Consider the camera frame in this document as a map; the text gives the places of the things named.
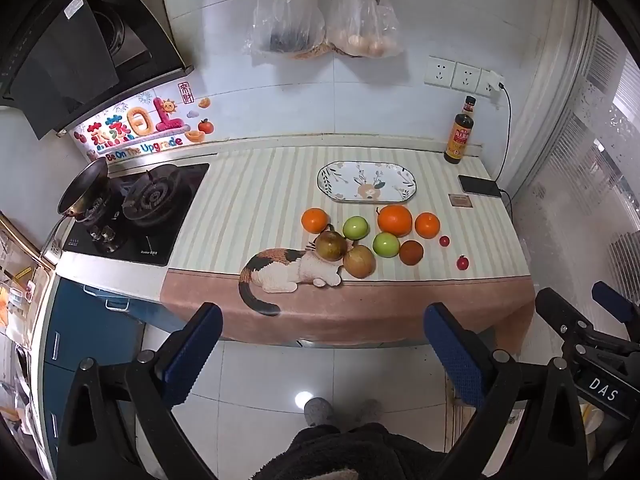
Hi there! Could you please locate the black frying pan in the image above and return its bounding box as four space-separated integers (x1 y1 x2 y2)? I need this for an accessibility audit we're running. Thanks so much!
40 159 111 256

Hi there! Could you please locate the colourful wall sticker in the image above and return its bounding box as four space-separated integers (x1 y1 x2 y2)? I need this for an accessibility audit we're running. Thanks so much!
72 80 216 161

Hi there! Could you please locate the frosted glass sliding door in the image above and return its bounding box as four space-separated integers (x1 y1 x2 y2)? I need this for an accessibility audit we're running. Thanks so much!
515 0 640 311

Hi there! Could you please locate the grey slipper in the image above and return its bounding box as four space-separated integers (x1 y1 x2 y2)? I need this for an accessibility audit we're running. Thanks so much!
357 399 383 426
303 396 335 428

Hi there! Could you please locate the plastic bag with eggs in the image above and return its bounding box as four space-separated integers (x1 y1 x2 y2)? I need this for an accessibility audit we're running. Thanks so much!
325 0 403 58

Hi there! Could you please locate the black range hood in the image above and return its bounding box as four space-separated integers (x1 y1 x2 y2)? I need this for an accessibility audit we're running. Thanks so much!
0 0 195 141

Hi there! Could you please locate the dark soy sauce bottle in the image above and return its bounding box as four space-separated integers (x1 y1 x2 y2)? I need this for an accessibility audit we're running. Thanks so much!
443 95 477 165

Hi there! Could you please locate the black charging cable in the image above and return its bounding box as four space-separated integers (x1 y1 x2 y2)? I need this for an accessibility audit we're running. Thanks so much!
497 82 514 221

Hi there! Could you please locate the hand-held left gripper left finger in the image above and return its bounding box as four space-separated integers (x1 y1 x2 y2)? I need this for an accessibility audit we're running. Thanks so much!
57 301 224 480

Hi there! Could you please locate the dark red orange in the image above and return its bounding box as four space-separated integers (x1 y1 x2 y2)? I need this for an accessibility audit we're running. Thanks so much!
398 240 425 266

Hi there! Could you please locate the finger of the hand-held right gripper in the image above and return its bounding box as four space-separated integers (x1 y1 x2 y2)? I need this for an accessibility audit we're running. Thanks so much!
534 287 598 348
591 281 640 325

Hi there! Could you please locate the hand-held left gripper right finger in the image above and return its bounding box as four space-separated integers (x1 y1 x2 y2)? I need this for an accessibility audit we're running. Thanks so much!
423 301 588 480

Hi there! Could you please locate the cluttered storage shelf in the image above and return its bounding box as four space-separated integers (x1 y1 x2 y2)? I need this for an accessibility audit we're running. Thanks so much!
0 210 57 461

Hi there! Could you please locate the red yellow apple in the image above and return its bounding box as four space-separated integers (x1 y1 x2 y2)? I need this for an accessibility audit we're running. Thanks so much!
343 241 377 280

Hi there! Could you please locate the green apple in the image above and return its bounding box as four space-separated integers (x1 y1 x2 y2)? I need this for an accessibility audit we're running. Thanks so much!
372 231 401 258
342 215 371 240

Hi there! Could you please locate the dark brown apple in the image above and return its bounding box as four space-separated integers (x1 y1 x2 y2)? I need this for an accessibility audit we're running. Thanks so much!
314 225 347 262

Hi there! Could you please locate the white wall socket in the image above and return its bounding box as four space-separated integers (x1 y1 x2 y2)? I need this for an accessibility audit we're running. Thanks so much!
451 62 482 92
425 56 457 86
475 69 503 97

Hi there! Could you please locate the plastic bag with dark contents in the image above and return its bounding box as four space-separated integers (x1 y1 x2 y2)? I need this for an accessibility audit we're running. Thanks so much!
243 0 328 58

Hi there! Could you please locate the large orange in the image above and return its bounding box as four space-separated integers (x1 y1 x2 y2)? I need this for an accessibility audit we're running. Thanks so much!
376 204 414 238

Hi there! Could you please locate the oval floral ceramic plate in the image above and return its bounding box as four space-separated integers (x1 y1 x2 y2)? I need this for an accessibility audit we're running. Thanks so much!
316 161 418 204

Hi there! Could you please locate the blue kitchen cabinet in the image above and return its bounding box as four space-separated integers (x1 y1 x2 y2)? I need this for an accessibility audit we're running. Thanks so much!
42 277 146 466

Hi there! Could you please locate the black gas stove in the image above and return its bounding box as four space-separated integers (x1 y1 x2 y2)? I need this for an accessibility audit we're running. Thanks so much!
61 162 211 267

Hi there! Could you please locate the black smartphone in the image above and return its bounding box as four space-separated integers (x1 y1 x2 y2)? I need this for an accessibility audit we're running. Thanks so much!
458 175 502 198

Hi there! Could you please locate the small orange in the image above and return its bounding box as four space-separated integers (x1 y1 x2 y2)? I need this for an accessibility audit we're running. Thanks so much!
414 212 441 239
301 207 331 234

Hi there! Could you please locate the person's dark fleece clothing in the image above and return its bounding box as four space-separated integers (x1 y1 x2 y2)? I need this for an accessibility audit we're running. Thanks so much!
260 422 481 480

